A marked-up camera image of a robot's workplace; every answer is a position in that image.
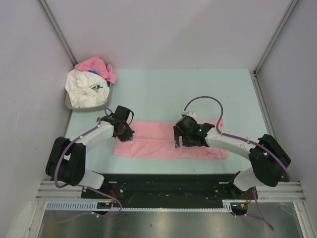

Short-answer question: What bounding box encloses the pink t shirt in basket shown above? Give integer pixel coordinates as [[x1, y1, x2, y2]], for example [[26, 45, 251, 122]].
[[75, 56, 118, 84]]

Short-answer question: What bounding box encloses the right corner aluminium post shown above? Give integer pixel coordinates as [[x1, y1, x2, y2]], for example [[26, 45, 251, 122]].
[[254, 0, 299, 74]]

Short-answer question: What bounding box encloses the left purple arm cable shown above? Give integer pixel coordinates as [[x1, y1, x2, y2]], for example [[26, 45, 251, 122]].
[[53, 107, 114, 189]]

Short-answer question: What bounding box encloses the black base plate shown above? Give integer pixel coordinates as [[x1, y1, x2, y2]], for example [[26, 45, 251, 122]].
[[81, 173, 259, 202]]

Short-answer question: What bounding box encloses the grey laundry basket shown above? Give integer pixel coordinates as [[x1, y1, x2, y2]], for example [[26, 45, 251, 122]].
[[65, 83, 113, 113]]

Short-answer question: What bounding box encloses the left corner aluminium post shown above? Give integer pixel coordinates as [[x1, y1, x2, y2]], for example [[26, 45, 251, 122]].
[[36, 0, 77, 66]]

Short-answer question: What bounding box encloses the slotted grey cable duct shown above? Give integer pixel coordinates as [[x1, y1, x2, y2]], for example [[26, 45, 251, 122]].
[[46, 199, 253, 212]]

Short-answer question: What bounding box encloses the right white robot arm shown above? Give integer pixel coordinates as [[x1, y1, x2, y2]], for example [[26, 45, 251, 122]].
[[173, 116, 291, 199]]

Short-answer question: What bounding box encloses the aluminium rail frame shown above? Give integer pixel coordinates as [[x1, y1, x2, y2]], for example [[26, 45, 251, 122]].
[[249, 70, 306, 202], [36, 180, 85, 200]]

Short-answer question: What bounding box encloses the corner aluminium post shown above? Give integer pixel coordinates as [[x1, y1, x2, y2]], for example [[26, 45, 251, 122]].
[[254, 0, 299, 74], [36, 0, 77, 66]]

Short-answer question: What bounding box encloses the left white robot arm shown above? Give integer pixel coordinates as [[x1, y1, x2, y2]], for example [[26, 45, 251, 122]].
[[45, 106, 134, 198]]

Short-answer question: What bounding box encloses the blue garment in basket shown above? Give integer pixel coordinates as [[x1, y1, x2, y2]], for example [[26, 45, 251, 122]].
[[87, 70, 99, 75]]

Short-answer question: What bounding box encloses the white t shirt in basket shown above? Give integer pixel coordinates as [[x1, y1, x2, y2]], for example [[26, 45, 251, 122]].
[[65, 69, 109, 108]]

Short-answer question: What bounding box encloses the aluminium rail frame left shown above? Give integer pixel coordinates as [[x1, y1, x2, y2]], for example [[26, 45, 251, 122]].
[[36, 180, 85, 200]]

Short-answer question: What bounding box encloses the pink t shirt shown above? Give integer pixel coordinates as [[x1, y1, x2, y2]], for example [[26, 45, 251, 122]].
[[75, 56, 118, 84], [113, 121, 229, 160]]

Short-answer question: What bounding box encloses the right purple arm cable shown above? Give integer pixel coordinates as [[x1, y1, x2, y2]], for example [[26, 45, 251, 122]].
[[183, 96, 293, 184]]

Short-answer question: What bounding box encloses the aluminium rail frame right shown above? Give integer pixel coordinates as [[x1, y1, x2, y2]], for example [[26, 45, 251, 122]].
[[249, 70, 306, 202]]

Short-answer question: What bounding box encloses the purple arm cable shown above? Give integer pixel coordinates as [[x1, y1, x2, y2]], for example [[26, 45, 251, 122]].
[[183, 96, 293, 184], [53, 107, 114, 189]]

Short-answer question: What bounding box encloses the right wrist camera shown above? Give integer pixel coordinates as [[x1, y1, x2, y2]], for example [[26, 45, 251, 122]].
[[181, 111, 198, 120]]

